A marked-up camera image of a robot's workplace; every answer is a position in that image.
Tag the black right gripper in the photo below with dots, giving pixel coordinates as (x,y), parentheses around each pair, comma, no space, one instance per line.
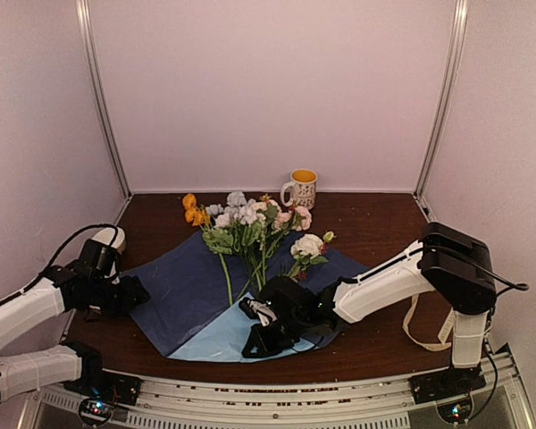
(265,347)

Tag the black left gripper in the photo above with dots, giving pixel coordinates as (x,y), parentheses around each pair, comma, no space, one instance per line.
(132,295)

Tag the white rose fake flower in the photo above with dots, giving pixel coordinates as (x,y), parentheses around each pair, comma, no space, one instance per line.
(309,251)

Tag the blue wrapping paper sheet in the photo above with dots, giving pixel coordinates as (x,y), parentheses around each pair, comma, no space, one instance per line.
(188,316)

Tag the pink fake flower stem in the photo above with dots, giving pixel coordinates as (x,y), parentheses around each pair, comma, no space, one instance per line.
(283,220)

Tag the blue fake flower stems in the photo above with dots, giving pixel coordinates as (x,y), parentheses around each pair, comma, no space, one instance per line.
(236,201)

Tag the orange fake flower stem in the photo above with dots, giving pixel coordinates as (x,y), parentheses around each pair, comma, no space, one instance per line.
(196,215)

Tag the lilac hydrangea fake flower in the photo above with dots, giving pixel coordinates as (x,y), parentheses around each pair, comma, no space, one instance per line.
(232,237)

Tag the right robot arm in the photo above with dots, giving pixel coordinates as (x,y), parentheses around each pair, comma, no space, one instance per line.
(445,260)

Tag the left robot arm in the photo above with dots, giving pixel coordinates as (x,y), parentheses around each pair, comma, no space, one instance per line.
(24,310)

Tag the cream ceramic bowl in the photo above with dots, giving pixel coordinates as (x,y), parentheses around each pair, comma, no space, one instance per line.
(112,237)

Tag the floral ceramic mug yellow inside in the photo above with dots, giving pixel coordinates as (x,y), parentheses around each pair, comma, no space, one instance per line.
(300,190)

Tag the cream ribbon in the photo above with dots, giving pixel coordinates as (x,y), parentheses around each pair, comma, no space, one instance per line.
(436,336)

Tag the front aluminium rail base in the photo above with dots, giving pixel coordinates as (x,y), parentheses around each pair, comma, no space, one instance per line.
(388,402)

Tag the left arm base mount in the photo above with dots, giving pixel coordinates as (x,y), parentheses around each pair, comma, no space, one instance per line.
(107,386)

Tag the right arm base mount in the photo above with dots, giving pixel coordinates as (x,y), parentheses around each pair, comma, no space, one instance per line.
(446,383)

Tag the left aluminium corner post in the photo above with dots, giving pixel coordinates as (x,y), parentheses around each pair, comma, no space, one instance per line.
(88,41)

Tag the aluminium corner post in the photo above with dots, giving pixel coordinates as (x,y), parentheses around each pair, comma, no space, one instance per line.
(88,41)
(454,57)

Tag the right aluminium corner post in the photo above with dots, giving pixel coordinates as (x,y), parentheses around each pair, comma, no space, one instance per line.
(454,57)

